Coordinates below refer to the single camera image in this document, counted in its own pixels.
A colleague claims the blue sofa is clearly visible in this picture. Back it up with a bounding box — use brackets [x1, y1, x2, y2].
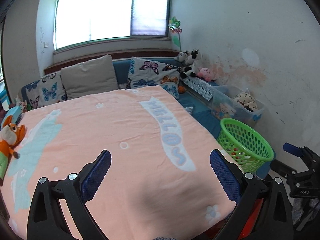
[21, 58, 277, 178]

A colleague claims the beige cushion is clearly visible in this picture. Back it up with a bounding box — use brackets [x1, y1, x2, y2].
[60, 54, 118, 99]

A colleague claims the pink orange butterfly pillow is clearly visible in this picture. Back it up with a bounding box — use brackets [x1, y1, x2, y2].
[127, 57, 181, 99]

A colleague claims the blue tissue box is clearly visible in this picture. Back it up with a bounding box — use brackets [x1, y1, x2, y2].
[4, 106, 23, 125]

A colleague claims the clear storage box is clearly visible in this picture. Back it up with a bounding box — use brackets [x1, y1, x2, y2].
[211, 85, 265, 129]

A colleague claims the spotted plush toy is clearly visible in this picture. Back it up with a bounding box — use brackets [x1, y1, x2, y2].
[235, 91, 258, 110]

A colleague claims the pink plush toy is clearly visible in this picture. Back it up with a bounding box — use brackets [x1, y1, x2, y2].
[196, 67, 217, 82]

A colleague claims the green plastic basket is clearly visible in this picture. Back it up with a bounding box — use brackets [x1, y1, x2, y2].
[216, 118, 275, 177]

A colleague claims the patterned grey cushion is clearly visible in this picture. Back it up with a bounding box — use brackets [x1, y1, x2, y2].
[184, 76, 218, 100]

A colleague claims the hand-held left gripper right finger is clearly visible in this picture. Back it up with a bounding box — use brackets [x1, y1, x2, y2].
[210, 149, 293, 240]

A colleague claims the window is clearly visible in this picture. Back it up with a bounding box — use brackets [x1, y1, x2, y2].
[54, 0, 173, 50]

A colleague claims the blue butterfly pillow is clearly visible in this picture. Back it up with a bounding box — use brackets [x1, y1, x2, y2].
[25, 72, 67, 109]

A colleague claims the colourful pinwheel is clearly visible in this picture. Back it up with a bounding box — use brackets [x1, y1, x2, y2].
[169, 17, 183, 52]

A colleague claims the small cat printed box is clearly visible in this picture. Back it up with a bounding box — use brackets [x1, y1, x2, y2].
[15, 97, 28, 112]

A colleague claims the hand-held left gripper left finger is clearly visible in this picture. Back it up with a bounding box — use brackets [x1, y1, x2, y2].
[27, 149, 112, 240]

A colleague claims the grey white plush toy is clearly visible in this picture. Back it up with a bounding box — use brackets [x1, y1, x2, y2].
[174, 51, 189, 62]

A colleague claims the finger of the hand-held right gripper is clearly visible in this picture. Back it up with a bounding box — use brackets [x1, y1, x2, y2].
[283, 142, 320, 171]
[271, 159, 299, 179]

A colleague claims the orange dog plush toy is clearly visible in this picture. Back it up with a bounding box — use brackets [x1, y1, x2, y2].
[0, 115, 27, 187]

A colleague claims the cow plush toy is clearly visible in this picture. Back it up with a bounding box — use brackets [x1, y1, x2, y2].
[180, 49, 203, 78]

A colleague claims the grey cloth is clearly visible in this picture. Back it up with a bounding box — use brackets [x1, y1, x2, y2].
[291, 197, 320, 232]

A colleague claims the red plastic object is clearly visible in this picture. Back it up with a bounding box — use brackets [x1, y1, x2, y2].
[239, 200, 263, 238]

